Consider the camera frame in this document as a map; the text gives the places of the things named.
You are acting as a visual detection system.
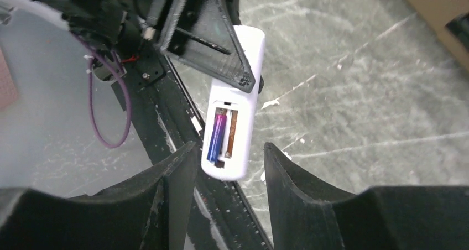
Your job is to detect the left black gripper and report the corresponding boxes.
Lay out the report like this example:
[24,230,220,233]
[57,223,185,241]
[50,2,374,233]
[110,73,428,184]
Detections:
[32,0,256,93]

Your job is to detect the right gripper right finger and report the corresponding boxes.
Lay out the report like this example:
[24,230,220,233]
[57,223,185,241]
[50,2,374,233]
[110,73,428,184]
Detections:
[264,143,468,249]

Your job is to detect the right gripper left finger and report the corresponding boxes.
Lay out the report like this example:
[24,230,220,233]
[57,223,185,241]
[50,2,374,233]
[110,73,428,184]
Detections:
[1,142,198,249]

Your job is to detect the blue AAA battery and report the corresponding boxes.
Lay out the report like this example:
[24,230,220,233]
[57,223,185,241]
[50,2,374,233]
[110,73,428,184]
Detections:
[207,108,227,163]

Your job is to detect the white remote control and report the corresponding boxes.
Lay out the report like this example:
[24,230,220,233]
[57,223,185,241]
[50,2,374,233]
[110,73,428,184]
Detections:
[201,25,265,181]

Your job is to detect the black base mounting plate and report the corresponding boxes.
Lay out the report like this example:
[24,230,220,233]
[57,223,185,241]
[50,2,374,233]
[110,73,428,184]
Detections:
[123,49,272,249]

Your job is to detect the tan plastic toolbox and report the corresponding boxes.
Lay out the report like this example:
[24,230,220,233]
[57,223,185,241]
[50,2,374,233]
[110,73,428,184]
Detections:
[407,0,468,70]

